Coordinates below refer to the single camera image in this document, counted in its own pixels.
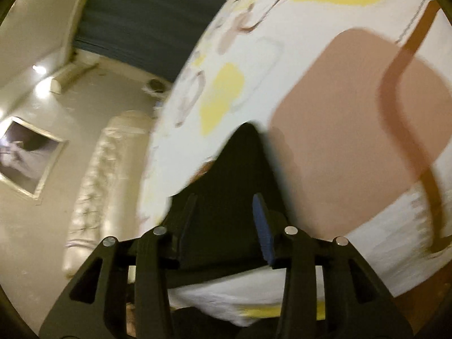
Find dark teal curtain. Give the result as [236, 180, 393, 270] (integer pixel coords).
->
[72, 0, 255, 83]

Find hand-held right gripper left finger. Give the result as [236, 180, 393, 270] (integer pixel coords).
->
[39, 192, 198, 339]

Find white air conditioner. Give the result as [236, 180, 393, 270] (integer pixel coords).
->
[49, 62, 101, 94]

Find framed wall picture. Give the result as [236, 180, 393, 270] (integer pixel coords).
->
[0, 116, 69, 200]

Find black pants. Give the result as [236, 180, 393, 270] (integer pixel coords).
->
[166, 122, 294, 286]

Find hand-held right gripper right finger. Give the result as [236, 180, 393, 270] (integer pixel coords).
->
[252, 193, 414, 339]

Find printed white bed sheet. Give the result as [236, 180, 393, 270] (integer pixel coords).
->
[136, 0, 452, 325]

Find cream tufted headboard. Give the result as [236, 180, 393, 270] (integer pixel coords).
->
[62, 110, 156, 279]

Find small white desk fan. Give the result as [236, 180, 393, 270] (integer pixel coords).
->
[143, 79, 168, 96]

